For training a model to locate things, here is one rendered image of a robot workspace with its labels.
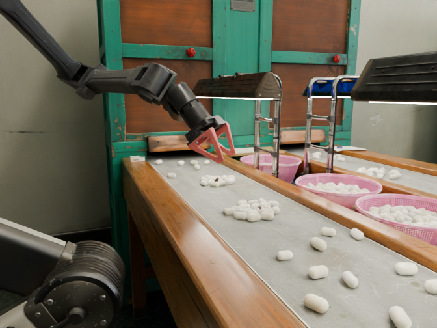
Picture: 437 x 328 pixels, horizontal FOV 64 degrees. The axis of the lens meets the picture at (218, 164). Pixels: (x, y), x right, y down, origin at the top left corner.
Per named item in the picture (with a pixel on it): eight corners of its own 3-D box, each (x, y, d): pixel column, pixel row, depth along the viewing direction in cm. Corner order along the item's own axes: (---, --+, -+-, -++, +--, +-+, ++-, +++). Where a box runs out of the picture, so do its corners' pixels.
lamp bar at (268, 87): (257, 98, 93) (257, 70, 91) (190, 96, 149) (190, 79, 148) (283, 98, 95) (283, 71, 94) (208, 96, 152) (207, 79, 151)
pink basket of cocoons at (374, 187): (354, 232, 96) (357, 200, 94) (278, 209, 116) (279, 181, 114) (393, 211, 114) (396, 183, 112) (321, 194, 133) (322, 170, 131)
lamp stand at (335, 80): (329, 194, 134) (337, 74, 125) (299, 181, 152) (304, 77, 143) (367, 189, 140) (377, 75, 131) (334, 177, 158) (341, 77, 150)
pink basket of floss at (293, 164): (291, 191, 137) (292, 167, 136) (230, 183, 149) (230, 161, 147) (306, 176, 161) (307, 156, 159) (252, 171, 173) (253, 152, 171)
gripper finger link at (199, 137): (207, 173, 76) (181, 138, 76) (217, 166, 82) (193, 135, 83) (230, 155, 73) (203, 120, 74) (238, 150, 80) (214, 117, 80)
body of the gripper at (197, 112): (188, 142, 78) (169, 116, 78) (204, 136, 87) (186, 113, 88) (209, 123, 76) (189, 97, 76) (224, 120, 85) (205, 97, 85)
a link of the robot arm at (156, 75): (71, 89, 108) (90, 62, 110) (86, 101, 111) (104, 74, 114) (139, 92, 76) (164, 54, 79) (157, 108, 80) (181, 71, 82)
